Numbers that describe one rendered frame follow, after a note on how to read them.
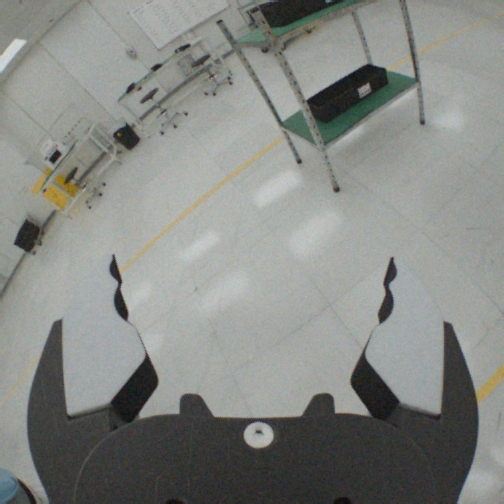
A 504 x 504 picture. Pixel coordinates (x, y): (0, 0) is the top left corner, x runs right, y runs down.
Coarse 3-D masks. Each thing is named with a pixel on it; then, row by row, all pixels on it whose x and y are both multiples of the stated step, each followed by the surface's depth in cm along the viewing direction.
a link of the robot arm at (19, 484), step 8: (0, 472) 16; (8, 472) 18; (0, 480) 14; (8, 480) 15; (16, 480) 17; (0, 488) 13; (8, 488) 14; (16, 488) 16; (24, 488) 18; (32, 488) 20; (40, 488) 21; (0, 496) 12; (8, 496) 13; (16, 496) 15; (24, 496) 16; (32, 496) 18; (40, 496) 20
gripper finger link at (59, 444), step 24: (48, 336) 7; (48, 360) 6; (48, 384) 5; (48, 408) 5; (48, 432) 4; (72, 432) 4; (96, 432) 4; (48, 456) 3; (72, 456) 4; (48, 480) 3; (72, 480) 3
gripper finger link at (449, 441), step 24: (456, 336) 7; (456, 360) 6; (456, 384) 5; (456, 408) 5; (408, 432) 4; (432, 432) 4; (456, 432) 4; (432, 456) 4; (456, 456) 3; (456, 480) 3
